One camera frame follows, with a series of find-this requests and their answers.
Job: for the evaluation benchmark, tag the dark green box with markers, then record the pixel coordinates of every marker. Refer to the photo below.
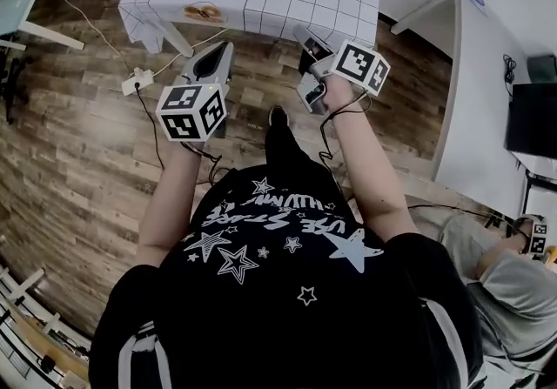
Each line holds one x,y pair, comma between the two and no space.
543,69

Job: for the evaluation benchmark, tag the person's left forearm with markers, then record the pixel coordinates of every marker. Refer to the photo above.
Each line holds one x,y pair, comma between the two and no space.
174,200

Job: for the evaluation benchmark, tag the person's black trouser leg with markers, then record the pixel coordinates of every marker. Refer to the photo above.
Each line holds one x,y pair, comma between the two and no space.
289,152

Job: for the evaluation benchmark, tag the person's right hand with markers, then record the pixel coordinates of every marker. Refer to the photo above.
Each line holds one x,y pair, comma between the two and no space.
341,93

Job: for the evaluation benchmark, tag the person's black shoe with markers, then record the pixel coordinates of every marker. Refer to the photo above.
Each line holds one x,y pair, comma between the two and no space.
278,115

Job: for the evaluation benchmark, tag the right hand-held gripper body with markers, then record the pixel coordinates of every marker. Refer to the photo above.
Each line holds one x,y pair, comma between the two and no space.
359,65

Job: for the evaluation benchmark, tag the white power strip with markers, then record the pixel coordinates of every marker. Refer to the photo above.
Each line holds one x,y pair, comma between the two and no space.
137,80

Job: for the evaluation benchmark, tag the table with white grid cloth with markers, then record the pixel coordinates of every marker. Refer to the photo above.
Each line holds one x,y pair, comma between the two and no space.
304,8

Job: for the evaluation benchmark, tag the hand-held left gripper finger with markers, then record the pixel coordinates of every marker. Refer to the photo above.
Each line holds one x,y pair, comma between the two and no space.
188,69
228,67

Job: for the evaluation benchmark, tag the black stand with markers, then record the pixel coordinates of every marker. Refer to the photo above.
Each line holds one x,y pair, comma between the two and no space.
11,82

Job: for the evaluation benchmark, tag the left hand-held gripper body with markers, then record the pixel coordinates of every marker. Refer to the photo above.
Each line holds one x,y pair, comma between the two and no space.
191,111

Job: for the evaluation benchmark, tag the black monitor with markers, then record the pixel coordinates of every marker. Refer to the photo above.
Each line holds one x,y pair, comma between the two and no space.
533,117

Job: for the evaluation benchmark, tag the black star print t-shirt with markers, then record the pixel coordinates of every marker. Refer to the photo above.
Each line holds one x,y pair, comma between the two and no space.
278,300

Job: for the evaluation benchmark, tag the person's right forearm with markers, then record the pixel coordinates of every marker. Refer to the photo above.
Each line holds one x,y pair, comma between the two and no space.
370,174

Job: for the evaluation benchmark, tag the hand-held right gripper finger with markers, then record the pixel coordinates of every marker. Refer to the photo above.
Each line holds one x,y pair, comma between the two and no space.
308,44
321,47

